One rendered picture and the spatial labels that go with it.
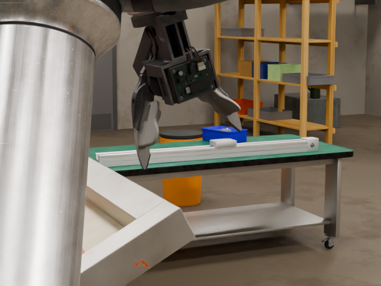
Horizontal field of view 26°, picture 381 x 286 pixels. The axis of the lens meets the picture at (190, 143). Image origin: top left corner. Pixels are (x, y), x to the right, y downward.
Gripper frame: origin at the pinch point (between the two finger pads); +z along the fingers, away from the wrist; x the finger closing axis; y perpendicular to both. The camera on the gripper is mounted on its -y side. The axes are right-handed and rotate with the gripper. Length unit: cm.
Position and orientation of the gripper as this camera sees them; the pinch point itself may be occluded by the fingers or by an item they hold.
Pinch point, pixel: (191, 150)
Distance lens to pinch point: 114.1
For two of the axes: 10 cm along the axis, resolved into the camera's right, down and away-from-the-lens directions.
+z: 2.7, 9.3, 2.7
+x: 8.8, -3.5, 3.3
